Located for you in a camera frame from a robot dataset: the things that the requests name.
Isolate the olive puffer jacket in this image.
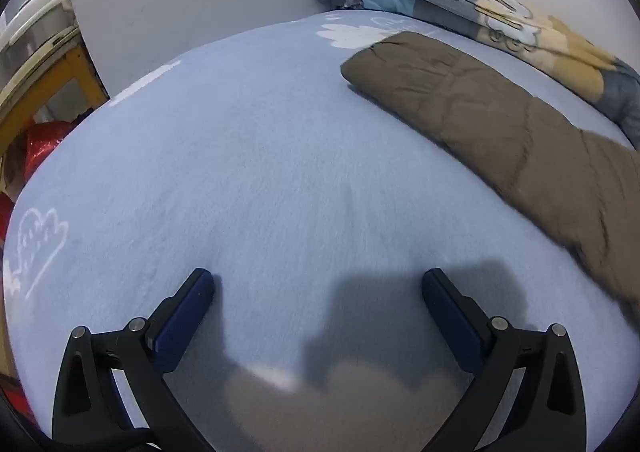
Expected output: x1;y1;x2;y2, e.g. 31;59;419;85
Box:
340;30;640;305

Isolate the light blue cloud-print bedsheet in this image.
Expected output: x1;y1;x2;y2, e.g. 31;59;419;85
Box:
2;9;638;452

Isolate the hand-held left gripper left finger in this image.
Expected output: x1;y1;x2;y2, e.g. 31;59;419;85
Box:
51;268;216;452

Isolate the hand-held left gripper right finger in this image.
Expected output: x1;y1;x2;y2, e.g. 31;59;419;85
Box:
421;268;587;452

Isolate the red plastic bag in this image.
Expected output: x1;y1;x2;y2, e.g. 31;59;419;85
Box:
0;121;76;233

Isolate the white grey appliance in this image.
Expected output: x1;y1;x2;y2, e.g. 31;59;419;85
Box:
0;0;76;77

